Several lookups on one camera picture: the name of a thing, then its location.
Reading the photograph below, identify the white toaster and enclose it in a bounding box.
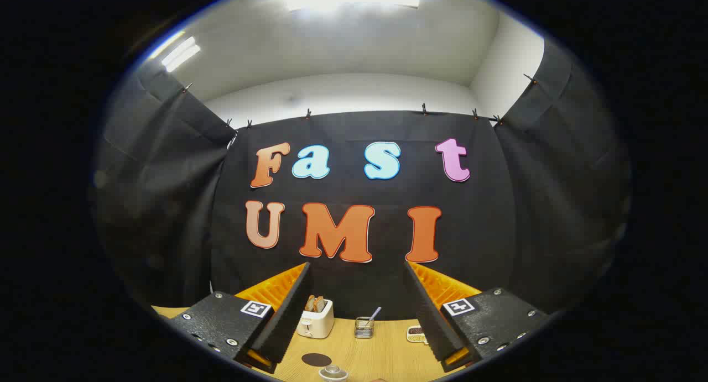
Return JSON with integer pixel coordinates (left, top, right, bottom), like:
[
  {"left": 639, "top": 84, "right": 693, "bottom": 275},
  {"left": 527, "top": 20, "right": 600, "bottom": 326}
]
[{"left": 296, "top": 299, "right": 335, "bottom": 339}]

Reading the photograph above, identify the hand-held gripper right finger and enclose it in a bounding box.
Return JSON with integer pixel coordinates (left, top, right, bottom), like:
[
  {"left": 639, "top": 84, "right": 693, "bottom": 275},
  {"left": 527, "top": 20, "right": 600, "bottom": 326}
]
[{"left": 403, "top": 260, "right": 550, "bottom": 373}]

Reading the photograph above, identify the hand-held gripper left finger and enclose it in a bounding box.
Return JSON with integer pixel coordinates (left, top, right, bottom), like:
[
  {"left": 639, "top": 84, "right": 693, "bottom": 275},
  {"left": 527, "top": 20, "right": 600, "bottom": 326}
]
[{"left": 166, "top": 262, "right": 314, "bottom": 374}]

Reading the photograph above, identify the wooden table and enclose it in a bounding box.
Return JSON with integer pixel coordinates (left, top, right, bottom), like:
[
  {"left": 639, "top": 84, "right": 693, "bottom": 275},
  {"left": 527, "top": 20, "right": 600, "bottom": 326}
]
[{"left": 152, "top": 306, "right": 465, "bottom": 382}]

